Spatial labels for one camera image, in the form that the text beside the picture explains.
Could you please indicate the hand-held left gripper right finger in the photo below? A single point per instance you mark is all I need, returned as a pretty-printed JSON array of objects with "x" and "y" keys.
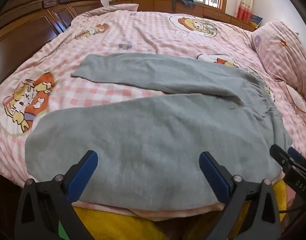
[{"x": 213, "y": 175}]

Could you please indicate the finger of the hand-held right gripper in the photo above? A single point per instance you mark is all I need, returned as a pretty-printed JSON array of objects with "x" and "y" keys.
[
  {"x": 279, "y": 155},
  {"x": 295, "y": 153}
]

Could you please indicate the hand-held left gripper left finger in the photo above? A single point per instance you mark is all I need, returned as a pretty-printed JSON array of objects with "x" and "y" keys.
[{"x": 85, "y": 170}]

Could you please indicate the grey pants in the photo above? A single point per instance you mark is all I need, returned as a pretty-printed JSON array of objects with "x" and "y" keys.
[{"x": 143, "y": 135}]

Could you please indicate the yellow blanket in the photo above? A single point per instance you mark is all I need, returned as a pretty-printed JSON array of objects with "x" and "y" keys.
[{"x": 117, "y": 226}]

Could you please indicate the pink checked pillow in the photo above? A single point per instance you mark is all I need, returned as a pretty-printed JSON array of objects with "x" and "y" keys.
[{"x": 280, "y": 52}]

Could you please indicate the blue and yellow book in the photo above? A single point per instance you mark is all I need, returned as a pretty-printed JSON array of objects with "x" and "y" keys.
[{"x": 256, "y": 21}]

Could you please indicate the pink checked printed bedsheet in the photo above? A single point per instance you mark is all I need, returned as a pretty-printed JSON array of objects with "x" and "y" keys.
[{"x": 143, "y": 30}]

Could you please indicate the narrow printed red-hem curtain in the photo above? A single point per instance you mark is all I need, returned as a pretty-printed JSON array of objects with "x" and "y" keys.
[{"x": 244, "y": 2}]

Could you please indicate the dark wooden headboard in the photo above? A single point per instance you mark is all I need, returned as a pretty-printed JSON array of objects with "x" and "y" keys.
[{"x": 30, "y": 22}]

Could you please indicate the wooden cabinet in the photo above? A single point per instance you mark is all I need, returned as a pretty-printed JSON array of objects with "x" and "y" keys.
[{"x": 158, "y": 5}]

